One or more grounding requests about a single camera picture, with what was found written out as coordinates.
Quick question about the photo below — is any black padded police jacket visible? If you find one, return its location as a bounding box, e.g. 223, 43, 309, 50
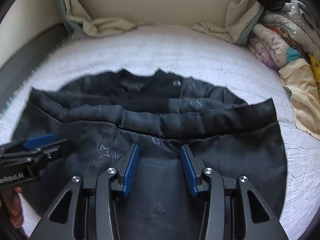
13, 70, 287, 239

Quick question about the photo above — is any person's left hand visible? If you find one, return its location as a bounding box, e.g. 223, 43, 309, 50
1, 187, 24, 229

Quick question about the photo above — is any white quilted mattress cover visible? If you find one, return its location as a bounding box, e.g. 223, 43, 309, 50
1, 25, 319, 239

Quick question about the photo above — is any cream folded blanket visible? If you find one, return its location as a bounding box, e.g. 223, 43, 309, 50
279, 59, 319, 140

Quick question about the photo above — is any lilac floral folded quilt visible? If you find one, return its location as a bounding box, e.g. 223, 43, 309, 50
246, 23, 303, 71

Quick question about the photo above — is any yellow patterned pillow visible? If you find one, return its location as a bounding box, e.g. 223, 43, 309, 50
309, 55, 320, 84

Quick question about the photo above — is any beige crumpled sheet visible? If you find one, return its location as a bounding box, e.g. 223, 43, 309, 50
58, 0, 263, 45

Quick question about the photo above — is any grey dotted folded quilt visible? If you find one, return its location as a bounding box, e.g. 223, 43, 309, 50
260, 0, 319, 60

